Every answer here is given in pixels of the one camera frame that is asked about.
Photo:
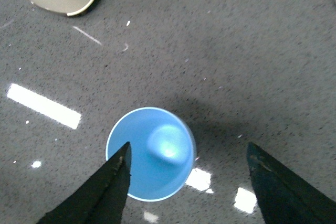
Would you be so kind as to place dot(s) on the blue plastic cup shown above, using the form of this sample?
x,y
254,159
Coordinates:
x,y
163,152

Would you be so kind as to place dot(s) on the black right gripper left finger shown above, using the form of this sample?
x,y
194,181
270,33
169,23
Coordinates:
x,y
102,198

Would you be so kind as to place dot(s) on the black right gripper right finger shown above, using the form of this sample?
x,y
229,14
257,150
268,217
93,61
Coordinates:
x,y
282,195

